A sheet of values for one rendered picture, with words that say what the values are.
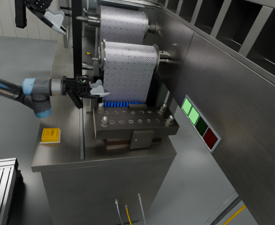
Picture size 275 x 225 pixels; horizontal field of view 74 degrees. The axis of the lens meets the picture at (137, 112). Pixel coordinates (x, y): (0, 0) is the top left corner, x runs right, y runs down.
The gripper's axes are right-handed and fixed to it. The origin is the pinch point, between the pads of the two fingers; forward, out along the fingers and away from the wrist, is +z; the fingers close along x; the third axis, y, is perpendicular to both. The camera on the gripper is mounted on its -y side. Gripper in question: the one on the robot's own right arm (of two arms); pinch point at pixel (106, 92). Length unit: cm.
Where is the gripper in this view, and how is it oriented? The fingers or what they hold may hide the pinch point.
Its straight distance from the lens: 92.5
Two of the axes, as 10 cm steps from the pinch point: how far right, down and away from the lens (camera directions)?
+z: 9.5, -0.2, 3.0
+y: 1.8, -7.7, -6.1
